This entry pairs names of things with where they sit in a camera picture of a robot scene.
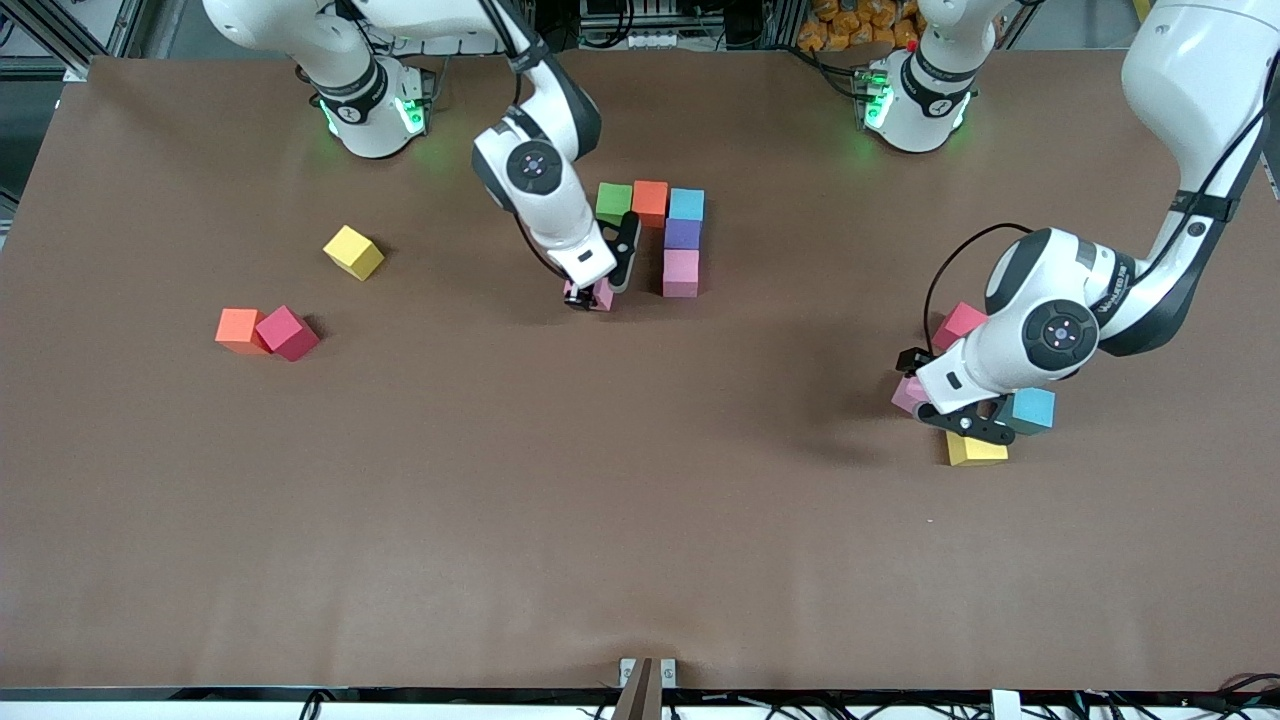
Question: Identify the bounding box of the green foam cube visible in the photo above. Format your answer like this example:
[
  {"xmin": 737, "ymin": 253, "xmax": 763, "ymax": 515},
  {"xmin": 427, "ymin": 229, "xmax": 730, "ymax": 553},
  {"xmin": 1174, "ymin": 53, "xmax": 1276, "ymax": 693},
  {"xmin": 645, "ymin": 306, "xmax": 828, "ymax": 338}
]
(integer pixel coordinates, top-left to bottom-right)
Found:
[{"xmin": 595, "ymin": 181, "xmax": 634, "ymax": 229}]

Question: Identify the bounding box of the orange foam cube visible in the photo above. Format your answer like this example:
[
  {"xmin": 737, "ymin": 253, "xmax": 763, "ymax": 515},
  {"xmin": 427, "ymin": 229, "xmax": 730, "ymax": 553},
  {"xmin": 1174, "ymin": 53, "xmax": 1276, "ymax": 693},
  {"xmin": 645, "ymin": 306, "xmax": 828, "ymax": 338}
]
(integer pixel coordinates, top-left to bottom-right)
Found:
[
  {"xmin": 630, "ymin": 180, "xmax": 669, "ymax": 229},
  {"xmin": 214, "ymin": 307, "xmax": 271, "ymax": 356}
]

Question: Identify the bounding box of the red foam cube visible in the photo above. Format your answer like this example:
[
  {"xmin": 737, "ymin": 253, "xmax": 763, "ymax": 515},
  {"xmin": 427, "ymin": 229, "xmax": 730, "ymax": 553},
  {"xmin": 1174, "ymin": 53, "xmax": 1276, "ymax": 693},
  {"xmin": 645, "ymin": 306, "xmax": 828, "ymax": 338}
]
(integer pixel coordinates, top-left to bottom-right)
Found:
[
  {"xmin": 933, "ymin": 301, "xmax": 989, "ymax": 353},
  {"xmin": 254, "ymin": 305, "xmax": 322, "ymax": 363}
]

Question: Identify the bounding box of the yellow foam cube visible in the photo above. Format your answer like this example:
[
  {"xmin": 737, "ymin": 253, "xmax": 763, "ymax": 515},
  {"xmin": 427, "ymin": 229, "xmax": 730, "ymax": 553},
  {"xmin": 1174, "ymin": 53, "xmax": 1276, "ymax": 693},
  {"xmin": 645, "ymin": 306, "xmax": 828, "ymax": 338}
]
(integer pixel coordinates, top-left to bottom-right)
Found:
[
  {"xmin": 945, "ymin": 430, "xmax": 1010, "ymax": 468},
  {"xmin": 322, "ymin": 224, "xmax": 386, "ymax": 282}
]

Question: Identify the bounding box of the equipment rack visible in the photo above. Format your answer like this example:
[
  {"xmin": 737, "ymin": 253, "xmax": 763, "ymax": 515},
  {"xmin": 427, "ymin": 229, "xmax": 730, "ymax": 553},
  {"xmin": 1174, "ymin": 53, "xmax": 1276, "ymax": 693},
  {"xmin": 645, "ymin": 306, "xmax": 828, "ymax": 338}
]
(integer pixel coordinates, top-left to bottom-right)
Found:
[{"xmin": 575, "ymin": 0, "xmax": 701, "ymax": 51}]

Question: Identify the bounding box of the pile of orange objects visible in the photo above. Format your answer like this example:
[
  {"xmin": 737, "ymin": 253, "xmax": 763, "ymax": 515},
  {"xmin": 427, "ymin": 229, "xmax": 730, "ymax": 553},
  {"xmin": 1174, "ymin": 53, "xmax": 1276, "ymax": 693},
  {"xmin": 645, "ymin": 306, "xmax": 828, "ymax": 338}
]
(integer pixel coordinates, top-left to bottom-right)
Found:
[{"xmin": 797, "ymin": 0, "xmax": 921, "ymax": 53}]

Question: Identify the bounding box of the brown pole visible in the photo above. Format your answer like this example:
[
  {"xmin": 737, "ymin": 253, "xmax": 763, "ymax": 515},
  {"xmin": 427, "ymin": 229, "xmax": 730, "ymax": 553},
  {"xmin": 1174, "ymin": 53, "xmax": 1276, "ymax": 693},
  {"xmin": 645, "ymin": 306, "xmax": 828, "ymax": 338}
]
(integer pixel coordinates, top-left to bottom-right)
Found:
[{"xmin": 611, "ymin": 657, "xmax": 665, "ymax": 720}]

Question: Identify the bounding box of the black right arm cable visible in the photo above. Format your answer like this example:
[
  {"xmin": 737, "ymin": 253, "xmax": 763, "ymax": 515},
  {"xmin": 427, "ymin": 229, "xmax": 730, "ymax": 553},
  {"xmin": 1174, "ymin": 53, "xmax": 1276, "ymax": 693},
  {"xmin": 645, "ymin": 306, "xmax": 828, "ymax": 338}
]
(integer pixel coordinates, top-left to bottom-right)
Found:
[{"xmin": 478, "ymin": 0, "xmax": 566, "ymax": 286}]

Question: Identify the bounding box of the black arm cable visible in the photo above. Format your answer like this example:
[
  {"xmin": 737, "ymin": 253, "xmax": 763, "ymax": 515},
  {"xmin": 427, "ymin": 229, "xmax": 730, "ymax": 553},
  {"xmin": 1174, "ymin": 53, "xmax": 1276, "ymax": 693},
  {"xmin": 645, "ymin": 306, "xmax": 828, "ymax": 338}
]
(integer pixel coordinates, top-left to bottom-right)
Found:
[
  {"xmin": 478, "ymin": 0, "xmax": 566, "ymax": 286},
  {"xmin": 922, "ymin": 80, "xmax": 1280, "ymax": 351}
]

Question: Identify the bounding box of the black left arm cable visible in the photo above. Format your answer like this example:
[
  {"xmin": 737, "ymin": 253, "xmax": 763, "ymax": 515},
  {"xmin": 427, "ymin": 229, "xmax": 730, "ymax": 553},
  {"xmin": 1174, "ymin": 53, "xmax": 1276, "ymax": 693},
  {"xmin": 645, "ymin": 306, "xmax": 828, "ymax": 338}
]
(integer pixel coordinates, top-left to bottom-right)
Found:
[{"xmin": 922, "ymin": 80, "xmax": 1280, "ymax": 351}]

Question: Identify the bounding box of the silver metal bracket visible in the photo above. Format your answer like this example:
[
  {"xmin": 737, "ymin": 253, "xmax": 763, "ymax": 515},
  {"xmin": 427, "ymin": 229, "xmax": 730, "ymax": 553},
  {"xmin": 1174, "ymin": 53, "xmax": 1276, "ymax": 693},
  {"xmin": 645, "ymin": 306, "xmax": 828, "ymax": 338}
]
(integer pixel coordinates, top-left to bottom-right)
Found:
[{"xmin": 618, "ymin": 657, "xmax": 678, "ymax": 691}]

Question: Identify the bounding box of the black cable bundle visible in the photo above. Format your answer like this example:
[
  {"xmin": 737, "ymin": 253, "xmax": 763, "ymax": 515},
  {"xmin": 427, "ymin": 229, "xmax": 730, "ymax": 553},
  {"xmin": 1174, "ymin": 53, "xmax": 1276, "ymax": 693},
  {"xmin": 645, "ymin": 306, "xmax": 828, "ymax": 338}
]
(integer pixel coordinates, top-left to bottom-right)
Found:
[{"xmin": 1190, "ymin": 672, "xmax": 1280, "ymax": 716}]

